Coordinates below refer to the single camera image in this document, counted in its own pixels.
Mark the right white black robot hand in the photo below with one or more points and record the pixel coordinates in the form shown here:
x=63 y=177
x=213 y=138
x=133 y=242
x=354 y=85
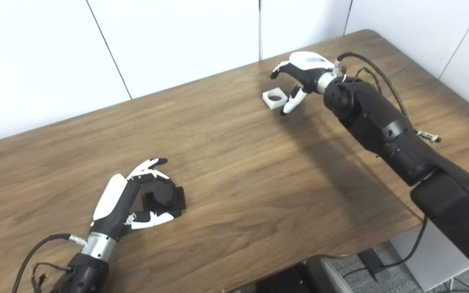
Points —
x=305 y=67

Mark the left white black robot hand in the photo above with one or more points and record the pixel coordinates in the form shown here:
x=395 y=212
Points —
x=114 y=207

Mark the black peg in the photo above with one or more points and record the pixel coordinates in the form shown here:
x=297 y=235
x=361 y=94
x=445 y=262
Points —
x=163 y=196

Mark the white square piece with hole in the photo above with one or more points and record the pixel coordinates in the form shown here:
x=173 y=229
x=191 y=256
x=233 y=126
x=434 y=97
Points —
x=268 y=101

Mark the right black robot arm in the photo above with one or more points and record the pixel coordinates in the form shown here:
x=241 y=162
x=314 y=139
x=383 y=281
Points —
x=385 y=122

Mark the black glossy robot torso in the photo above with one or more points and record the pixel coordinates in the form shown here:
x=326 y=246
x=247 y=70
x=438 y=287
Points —
x=279 y=283

